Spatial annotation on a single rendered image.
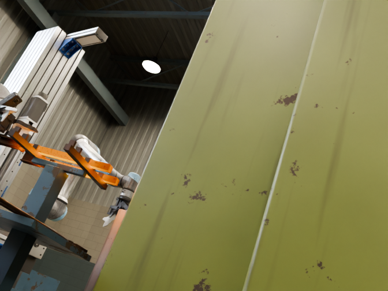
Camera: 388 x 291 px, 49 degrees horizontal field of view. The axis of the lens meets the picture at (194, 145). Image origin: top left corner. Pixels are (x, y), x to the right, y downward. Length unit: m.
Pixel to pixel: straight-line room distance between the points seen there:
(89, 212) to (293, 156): 11.18
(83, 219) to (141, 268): 10.95
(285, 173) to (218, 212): 0.23
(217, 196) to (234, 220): 0.09
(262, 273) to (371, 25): 0.79
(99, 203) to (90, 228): 0.74
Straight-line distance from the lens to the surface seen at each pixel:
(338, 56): 1.32
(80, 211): 12.34
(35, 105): 2.69
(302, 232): 1.05
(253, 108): 1.36
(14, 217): 1.26
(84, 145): 2.59
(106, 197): 12.09
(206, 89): 1.46
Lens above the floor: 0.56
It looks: 24 degrees up
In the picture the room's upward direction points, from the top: 21 degrees clockwise
